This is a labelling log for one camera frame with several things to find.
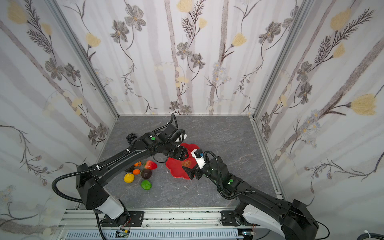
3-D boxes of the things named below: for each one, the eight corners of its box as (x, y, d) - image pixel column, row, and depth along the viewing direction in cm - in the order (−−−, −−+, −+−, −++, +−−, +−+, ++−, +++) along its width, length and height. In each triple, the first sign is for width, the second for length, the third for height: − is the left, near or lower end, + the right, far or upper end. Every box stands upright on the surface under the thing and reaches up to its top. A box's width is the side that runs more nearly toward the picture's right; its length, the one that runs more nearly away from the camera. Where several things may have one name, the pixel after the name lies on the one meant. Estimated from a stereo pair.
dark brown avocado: (142, 179, 89) (139, 176, 85) (143, 171, 92) (141, 168, 88) (150, 179, 89) (149, 176, 85) (152, 171, 92) (150, 168, 88)
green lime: (141, 190, 85) (139, 188, 82) (142, 182, 88) (141, 180, 85) (151, 190, 85) (149, 188, 82) (152, 182, 88) (151, 180, 85)
